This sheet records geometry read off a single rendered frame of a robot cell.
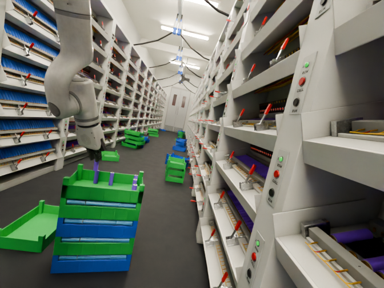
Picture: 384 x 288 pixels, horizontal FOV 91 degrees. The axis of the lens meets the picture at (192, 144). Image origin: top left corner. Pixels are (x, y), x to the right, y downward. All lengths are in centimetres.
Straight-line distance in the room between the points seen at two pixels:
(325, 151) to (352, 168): 5
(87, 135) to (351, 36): 79
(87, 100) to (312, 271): 74
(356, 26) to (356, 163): 21
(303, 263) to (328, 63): 35
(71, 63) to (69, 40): 6
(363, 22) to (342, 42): 4
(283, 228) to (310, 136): 19
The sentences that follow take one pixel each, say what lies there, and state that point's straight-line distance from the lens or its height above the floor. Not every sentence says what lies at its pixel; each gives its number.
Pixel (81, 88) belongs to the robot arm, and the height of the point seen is 73.
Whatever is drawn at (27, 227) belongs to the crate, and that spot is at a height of 0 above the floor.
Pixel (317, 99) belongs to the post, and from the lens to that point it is 42.
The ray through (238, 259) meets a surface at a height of 32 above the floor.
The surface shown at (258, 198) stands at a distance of 51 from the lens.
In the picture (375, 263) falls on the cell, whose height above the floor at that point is 56.
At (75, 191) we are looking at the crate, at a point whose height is 35.
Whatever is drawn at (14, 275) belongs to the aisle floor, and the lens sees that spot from 110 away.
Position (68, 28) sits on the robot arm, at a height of 88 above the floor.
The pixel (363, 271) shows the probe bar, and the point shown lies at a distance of 38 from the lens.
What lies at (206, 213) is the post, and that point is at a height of 19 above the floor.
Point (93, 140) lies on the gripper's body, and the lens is 82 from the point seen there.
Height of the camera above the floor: 70
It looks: 7 degrees down
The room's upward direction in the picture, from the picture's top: 12 degrees clockwise
